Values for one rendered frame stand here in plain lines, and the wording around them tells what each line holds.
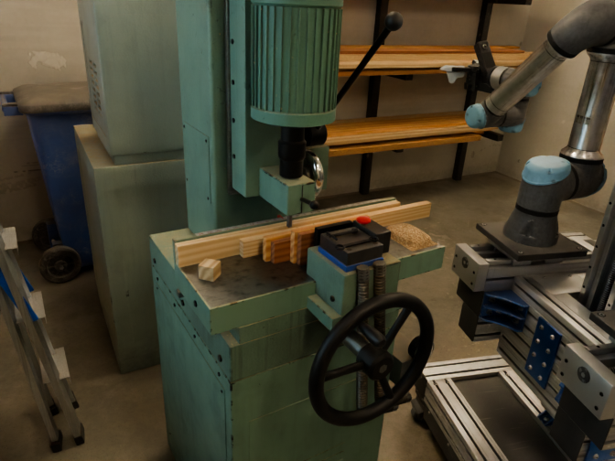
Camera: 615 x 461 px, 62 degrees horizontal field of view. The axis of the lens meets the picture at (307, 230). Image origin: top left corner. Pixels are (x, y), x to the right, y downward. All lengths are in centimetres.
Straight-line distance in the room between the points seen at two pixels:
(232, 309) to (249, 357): 13
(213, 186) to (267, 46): 40
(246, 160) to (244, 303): 34
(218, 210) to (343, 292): 45
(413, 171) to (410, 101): 61
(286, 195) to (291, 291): 20
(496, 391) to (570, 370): 74
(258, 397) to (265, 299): 24
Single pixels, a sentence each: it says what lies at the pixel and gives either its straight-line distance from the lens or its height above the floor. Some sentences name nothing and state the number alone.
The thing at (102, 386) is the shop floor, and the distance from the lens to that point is 224.
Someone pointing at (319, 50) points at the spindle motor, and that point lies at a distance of 100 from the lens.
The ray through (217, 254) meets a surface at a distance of 112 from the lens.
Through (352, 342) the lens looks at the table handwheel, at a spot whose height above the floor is 82.
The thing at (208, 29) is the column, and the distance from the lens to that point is 119.
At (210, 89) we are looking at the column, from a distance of 120.
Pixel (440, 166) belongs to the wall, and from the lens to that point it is 465.
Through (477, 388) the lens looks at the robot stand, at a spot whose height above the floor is 21.
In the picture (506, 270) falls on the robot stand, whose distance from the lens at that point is 156.
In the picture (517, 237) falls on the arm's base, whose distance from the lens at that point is 157.
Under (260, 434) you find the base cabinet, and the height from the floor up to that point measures 54.
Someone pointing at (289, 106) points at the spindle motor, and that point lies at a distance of 100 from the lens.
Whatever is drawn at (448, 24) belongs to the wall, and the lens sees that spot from 436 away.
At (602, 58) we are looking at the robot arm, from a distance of 160.
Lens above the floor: 143
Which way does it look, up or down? 25 degrees down
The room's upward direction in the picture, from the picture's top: 3 degrees clockwise
